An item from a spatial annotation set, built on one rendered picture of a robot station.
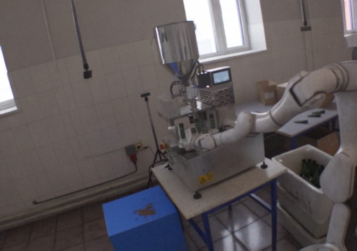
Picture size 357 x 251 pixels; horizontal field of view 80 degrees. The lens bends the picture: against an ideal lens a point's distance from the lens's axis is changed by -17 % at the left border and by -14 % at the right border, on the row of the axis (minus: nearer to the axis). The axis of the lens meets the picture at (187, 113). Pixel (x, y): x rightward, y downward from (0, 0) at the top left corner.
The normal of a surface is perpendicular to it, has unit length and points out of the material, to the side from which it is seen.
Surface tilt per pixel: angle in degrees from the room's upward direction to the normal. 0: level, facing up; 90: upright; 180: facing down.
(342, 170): 91
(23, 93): 90
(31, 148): 90
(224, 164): 90
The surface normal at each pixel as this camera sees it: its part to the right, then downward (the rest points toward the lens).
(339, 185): -0.86, 0.29
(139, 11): 0.40, 0.19
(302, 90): -0.83, 0.11
